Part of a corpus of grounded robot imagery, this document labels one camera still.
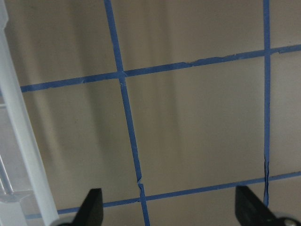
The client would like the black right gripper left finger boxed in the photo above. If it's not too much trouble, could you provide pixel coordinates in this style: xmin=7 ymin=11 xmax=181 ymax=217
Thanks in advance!
xmin=71 ymin=188 xmax=103 ymax=226

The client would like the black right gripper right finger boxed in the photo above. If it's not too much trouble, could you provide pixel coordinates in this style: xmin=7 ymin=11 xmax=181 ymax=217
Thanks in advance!
xmin=236 ymin=186 xmax=277 ymax=226

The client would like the clear plastic box lid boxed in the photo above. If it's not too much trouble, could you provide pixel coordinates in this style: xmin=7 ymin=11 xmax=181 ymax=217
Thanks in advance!
xmin=0 ymin=1 xmax=59 ymax=226

